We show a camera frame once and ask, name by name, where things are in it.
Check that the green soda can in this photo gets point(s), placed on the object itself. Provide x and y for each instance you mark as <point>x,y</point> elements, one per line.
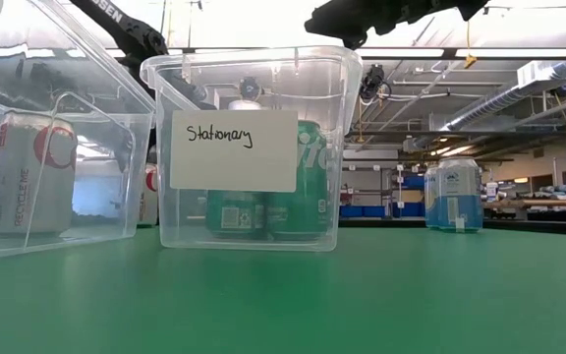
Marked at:
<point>307,196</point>
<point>236,216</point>

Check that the black aluminium table frame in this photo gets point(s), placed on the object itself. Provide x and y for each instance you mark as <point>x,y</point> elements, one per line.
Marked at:
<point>533,227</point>

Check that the white handwritten paper label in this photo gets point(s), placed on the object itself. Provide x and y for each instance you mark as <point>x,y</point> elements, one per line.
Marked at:
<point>234,167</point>

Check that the shelf with blue bins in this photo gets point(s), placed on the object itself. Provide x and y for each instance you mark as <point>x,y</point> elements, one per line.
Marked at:
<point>361,211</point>

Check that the blue white soda can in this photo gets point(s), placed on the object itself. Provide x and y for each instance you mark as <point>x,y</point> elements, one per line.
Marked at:
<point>460,196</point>

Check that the black ceiling-hung device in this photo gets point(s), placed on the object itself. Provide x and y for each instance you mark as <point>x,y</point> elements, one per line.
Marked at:
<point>374,78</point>

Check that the clear plastic bin with label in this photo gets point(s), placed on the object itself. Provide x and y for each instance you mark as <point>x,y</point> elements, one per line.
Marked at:
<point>185,216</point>

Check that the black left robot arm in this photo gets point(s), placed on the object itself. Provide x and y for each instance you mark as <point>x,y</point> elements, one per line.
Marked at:
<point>135,37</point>

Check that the silver ventilation duct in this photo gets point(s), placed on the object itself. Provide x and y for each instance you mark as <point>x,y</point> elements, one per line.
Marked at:
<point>509,93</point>

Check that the cluttered wooden workbench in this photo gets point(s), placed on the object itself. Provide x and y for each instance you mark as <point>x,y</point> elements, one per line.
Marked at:
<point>548,202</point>

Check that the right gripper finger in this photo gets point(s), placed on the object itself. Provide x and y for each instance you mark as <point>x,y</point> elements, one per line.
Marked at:
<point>347,19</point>

